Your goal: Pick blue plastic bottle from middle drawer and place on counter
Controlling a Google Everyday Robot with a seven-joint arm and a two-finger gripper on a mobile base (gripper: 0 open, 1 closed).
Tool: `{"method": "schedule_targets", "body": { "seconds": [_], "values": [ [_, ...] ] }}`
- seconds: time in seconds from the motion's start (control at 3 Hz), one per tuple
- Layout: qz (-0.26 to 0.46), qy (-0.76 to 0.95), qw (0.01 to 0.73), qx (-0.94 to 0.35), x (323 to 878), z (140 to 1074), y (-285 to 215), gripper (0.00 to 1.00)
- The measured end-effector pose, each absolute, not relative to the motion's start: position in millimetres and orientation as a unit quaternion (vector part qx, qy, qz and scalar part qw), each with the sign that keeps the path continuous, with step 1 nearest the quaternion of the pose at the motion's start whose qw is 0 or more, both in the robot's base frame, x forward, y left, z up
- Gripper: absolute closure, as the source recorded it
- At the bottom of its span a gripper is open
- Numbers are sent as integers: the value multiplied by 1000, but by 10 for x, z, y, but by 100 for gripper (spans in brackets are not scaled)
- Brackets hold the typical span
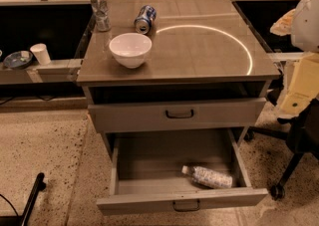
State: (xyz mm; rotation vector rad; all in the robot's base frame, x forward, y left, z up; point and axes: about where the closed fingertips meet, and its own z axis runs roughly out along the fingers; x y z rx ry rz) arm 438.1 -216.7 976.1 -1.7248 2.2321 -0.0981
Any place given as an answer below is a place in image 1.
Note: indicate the grey open middle drawer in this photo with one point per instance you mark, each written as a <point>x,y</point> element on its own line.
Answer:
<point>146,172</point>

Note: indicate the black top drawer handle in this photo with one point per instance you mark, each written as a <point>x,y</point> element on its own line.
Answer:
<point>172,115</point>

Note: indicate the black middle drawer handle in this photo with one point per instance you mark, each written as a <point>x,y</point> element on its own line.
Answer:
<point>186,206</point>

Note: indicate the white ceramic bowl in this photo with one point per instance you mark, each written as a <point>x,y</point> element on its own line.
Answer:
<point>130,49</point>

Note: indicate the black office chair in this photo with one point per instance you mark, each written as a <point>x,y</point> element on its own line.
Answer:
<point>302,137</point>

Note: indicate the grey top drawer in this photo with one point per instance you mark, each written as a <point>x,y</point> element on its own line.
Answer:
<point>150,116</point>

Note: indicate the white paper cup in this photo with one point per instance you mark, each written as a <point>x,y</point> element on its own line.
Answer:
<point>41,53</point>

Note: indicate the black floor stand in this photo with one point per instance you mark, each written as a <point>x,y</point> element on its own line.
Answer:
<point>23,219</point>

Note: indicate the silver upright can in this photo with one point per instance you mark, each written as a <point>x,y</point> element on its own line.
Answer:
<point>101,13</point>

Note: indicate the grey drawer cabinet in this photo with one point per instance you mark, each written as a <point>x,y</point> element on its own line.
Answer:
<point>202,51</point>

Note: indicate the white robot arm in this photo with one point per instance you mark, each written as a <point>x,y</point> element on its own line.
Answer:
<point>305,26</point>

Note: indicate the blue soda can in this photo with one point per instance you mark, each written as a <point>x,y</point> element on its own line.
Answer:
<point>145,19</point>

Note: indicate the blue plastic bottle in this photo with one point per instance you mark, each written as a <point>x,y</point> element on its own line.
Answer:
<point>207,177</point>

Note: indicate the grey side shelf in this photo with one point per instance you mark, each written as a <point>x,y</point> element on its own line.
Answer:
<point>58,71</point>

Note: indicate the black drawer handle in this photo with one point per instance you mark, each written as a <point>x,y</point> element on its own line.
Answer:
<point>186,206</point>
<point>172,115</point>

